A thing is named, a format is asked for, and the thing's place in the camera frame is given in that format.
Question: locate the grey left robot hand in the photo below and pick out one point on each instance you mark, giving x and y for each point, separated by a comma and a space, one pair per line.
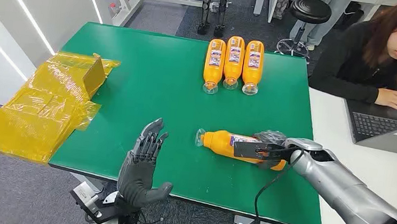
136, 180

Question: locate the person's hand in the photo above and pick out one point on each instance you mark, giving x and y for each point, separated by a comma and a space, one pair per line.
392, 100

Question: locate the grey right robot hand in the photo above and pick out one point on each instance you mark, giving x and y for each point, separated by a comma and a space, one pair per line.
271, 136

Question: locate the orange juice bottle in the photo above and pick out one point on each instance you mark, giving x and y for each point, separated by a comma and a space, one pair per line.
215, 61
253, 62
234, 57
217, 143

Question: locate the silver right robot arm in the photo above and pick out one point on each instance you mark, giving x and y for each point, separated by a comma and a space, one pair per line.
341, 193

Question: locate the grey laptop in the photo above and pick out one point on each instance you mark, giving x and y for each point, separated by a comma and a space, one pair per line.
378, 127

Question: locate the person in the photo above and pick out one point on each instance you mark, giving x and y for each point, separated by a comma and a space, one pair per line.
347, 66
328, 18

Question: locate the white table foot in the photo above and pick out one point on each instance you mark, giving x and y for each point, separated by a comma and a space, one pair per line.
243, 221

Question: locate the black bag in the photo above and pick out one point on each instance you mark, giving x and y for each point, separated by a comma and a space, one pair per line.
349, 16

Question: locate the yellow wrapped cardboard box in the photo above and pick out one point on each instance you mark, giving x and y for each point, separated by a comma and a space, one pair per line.
94, 78

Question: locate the black round stool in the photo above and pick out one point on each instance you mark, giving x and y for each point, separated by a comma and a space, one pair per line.
310, 9

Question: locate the mottled grey bag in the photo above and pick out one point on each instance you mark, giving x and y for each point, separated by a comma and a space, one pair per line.
281, 7

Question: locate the black robot leg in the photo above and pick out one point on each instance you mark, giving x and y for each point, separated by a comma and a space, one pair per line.
204, 12
222, 13

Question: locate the white desk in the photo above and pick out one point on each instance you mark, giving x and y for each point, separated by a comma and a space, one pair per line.
272, 3

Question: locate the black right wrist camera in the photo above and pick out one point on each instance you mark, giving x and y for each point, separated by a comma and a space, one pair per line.
248, 150

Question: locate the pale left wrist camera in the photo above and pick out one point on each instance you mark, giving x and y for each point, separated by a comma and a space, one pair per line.
87, 196

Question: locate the white metal frame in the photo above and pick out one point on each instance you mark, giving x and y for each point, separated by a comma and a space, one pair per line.
132, 5

